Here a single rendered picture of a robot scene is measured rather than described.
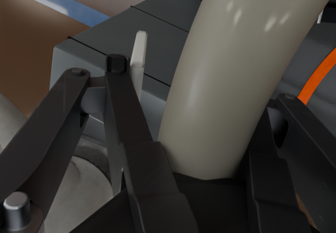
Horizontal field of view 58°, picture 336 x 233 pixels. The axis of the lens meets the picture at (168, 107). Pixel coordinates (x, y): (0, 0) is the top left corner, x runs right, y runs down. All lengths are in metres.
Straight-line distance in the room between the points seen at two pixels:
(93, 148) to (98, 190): 0.10
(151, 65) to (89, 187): 0.32
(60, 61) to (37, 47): 1.19
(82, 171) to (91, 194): 0.05
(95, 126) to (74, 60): 0.15
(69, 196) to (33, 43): 1.44
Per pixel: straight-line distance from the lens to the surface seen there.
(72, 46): 0.73
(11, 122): 0.57
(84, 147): 0.66
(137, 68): 0.16
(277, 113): 0.16
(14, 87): 2.20
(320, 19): 1.31
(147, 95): 0.64
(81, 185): 0.59
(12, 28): 1.99
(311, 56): 1.39
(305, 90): 1.44
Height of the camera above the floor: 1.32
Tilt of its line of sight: 54 degrees down
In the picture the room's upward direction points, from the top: 145 degrees counter-clockwise
